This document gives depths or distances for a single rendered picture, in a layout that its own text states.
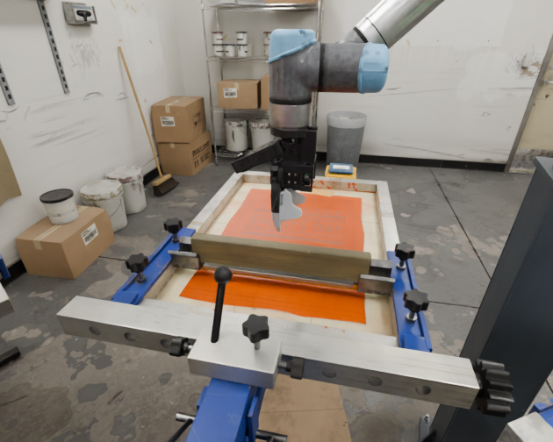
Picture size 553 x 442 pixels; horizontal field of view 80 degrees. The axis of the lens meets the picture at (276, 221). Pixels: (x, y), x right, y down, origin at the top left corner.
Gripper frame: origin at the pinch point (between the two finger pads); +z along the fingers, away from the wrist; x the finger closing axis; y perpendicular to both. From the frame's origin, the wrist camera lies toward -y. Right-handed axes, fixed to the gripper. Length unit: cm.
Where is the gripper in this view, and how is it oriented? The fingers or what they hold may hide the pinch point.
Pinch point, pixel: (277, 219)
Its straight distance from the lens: 71.0
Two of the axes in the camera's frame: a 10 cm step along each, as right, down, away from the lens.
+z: 0.0, 8.7, 5.0
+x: 1.8, -4.9, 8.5
